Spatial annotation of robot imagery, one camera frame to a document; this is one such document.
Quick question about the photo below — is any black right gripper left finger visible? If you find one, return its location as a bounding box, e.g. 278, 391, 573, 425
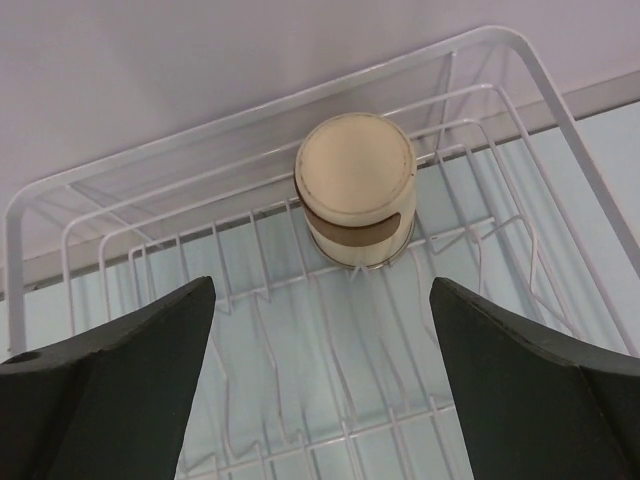
1, 276, 216, 479

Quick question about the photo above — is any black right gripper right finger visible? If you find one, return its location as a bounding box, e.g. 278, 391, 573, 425
429, 277, 639, 479

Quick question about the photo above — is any brown cream cup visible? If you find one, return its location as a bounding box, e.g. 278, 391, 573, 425
294, 113, 417, 268

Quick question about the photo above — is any white wire dish rack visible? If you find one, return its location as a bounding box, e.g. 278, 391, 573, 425
1, 26, 639, 479

